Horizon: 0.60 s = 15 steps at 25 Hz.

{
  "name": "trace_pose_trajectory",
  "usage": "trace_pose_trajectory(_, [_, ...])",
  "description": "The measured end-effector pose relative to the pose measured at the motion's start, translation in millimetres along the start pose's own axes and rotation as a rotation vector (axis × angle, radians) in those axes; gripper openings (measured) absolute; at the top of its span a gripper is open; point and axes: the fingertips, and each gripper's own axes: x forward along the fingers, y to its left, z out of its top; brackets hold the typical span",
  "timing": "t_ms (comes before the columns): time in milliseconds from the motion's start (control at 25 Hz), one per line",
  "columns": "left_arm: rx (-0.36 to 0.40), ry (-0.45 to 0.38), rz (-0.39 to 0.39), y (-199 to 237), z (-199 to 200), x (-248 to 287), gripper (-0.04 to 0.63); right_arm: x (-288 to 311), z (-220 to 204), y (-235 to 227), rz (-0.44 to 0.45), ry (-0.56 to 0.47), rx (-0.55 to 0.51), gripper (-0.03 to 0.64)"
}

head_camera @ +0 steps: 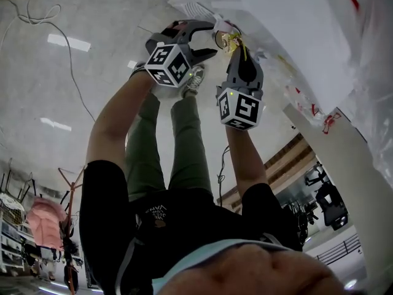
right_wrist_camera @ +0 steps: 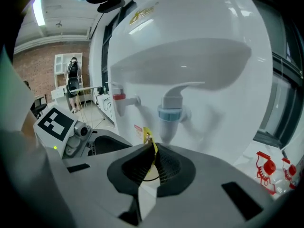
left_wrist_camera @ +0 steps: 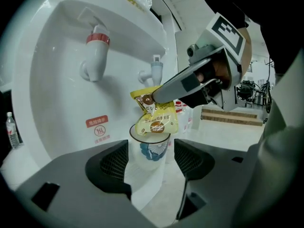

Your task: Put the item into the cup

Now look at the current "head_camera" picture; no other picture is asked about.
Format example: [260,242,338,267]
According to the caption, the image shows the pink jacket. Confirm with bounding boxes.
[26,196,68,252]

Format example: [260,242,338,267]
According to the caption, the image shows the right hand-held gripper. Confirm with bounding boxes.
[216,46,265,132]

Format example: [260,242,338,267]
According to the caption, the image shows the round white wire basket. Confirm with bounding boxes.
[0,192,26,227]

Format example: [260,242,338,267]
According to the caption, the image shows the person's light blue face mask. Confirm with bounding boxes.
[152,238,295,295]

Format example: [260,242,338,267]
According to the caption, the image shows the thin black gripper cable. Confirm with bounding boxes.
[217,145,231,203]

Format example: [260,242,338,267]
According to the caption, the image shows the white storage shelf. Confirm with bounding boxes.
[0,219,26,273]

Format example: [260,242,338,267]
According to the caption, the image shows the wooden coat rack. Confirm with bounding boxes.
[57,167,86,295]

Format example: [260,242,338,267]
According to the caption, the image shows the grey floor cable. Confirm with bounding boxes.
[45,19,97,124]

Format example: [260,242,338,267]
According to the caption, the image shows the white water dispenser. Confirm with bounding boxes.
[168,0,354,114]

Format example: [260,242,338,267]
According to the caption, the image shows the person's left forearm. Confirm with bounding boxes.
[85,71,156,172]

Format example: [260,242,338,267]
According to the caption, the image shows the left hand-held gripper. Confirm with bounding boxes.
[144,19,219,89]

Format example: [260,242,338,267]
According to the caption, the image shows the person's right forearm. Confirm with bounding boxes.
[225,124,268,203]

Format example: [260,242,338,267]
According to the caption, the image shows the person's right grey sneaker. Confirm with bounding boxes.
[181,65,206,100]

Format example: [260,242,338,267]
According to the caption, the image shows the person's chin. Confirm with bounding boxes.
[158,244,348,295]

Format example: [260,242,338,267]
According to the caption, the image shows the person's green trousers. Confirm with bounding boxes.
[124,92,213,203]

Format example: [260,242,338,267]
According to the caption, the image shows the white floor cable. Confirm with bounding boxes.
[0,0,63,26]

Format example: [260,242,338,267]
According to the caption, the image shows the person's black shirt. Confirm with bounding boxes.
[79,160,303,295]

